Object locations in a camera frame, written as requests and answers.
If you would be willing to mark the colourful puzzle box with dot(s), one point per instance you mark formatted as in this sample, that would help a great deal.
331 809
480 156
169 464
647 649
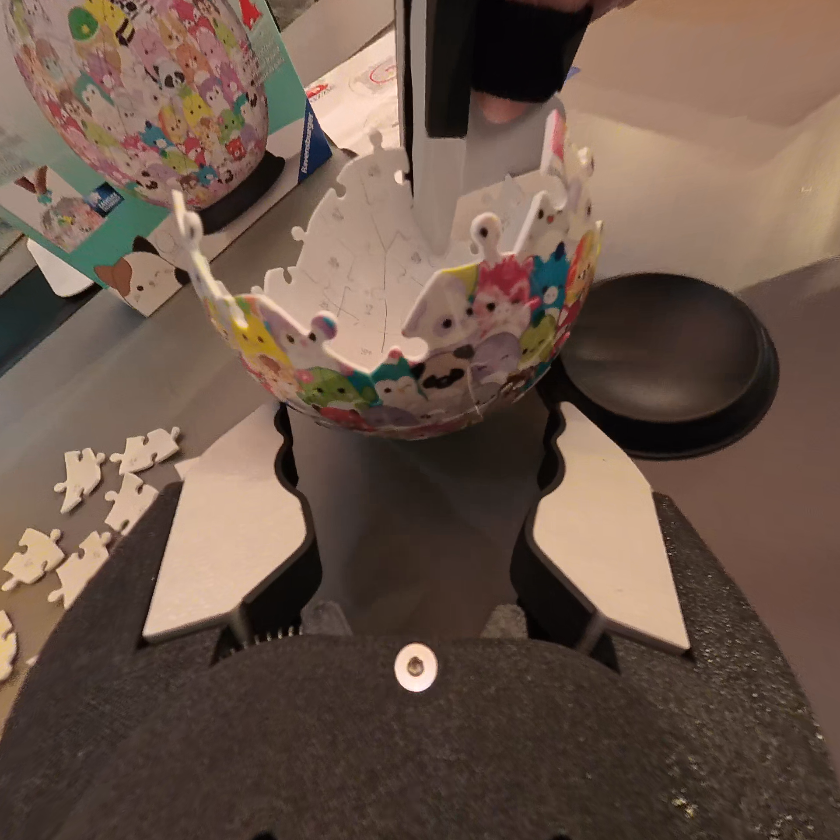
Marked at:
131 131

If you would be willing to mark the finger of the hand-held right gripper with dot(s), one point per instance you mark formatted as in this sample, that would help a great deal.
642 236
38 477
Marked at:
403 85
436 190

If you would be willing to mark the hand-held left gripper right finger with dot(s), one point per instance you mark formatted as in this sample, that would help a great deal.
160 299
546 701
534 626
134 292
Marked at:
604 525

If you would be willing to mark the partly built puzzle ball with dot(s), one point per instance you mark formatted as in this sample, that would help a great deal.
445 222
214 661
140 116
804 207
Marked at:
420 315

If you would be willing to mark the white instruction leaflet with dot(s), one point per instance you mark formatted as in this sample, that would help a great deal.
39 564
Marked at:
354 92

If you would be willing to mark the person's right hand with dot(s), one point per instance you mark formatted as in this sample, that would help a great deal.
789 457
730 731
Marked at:
502 108

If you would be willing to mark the pile of white puzzle pieces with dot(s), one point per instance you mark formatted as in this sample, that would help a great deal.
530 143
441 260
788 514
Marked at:
79 512

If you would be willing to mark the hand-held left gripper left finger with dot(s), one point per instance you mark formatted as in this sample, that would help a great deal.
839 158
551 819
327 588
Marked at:
229 525

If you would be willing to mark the black puzzle ball stand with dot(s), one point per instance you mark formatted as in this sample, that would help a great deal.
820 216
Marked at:
663 367

